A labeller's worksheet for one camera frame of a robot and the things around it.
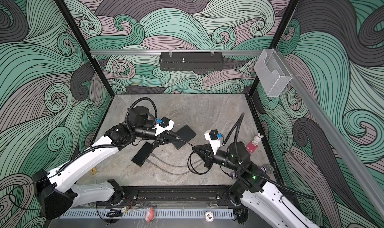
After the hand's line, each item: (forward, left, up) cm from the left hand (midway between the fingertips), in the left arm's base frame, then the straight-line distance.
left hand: (178, 136), depth 64 cm
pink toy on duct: (-26, +12, -23) cm, 37 cm away
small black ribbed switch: (+1, +23, -28) cm, 36 cm away
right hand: (-5, -7, -2) cm, 9 cm away
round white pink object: (-27, -14, -22) cm, 37 cm away
